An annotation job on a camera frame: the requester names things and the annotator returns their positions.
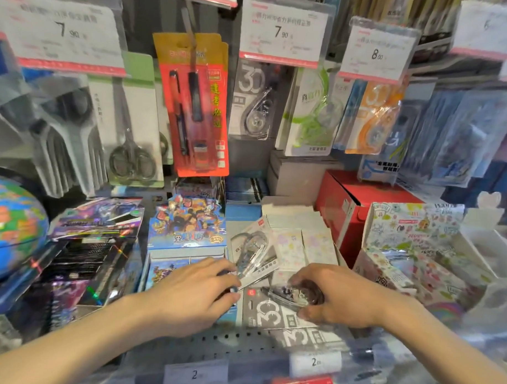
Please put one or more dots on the person's right hand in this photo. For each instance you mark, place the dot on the person's right hand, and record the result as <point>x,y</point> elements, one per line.
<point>357,301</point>

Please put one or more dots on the person's left hand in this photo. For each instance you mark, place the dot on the person's left hand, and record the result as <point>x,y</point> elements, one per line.
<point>187,299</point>

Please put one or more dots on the stack of silver foil packets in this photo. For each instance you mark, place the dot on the stack of silver foil packets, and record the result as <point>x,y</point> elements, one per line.
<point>400,265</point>

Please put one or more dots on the pile of correction tape packages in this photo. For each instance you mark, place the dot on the pile of correction tape packages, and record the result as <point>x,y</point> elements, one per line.
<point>310,339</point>

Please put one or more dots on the grey 30 pack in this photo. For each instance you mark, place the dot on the grey 30 pack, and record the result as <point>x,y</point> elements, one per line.
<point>270,314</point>
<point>252,98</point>

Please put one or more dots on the orange correction tape pack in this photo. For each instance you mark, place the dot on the orange correction tape pack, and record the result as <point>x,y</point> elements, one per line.
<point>376,123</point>

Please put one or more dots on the green correction tape package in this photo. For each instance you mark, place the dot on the green correction tape package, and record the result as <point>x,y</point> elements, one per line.
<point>314,113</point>

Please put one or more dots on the person's right forearm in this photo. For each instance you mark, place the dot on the person's right forearm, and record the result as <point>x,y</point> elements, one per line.
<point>459,354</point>

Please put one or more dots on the person's left forearm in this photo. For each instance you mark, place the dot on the person's left forearm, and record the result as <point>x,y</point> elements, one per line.
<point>57,349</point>

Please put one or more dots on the blue cartoon card display box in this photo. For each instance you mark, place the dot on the blue cartoon card display box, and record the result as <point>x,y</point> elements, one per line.
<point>163,269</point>

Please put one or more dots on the grey perforated metal shelf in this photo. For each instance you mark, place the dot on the grey perforated metal shelf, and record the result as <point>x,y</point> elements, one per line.
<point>240,347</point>

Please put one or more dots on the orange pen set packages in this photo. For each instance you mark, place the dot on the orange pen set packages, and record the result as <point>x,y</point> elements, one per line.
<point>198,105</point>

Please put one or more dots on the white pastel print box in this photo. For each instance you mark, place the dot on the white pastel print box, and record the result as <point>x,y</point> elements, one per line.
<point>314,241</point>

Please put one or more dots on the black holographic card box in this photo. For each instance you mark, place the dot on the black holographic card box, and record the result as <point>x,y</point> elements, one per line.
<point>80,266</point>

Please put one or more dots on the red cardboard box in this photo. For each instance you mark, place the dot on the red cardboard box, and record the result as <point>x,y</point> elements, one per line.
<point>361,189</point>

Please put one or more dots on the stack of blue striped packets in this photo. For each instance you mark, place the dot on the stack of blue striped packets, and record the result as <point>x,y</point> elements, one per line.
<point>245,190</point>

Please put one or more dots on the clear blister compass package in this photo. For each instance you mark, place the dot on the clear blister compass package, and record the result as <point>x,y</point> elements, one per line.
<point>383,165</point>

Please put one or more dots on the pink heart figure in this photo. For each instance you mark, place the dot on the pink heart figure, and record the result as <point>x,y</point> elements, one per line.
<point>489,200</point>

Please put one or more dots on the scissors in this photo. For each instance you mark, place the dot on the scissors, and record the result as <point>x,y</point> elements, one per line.
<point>133,119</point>

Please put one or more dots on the blue globe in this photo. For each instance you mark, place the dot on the blue globe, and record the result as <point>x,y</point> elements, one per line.
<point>11,231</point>

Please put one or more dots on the row of blue stationery packs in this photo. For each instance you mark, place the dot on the row of blue stationery packs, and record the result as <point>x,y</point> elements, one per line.
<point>459,134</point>

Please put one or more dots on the clear packs of grey scissors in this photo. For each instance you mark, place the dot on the clear packs of grey scissors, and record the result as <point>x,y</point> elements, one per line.
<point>68,142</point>

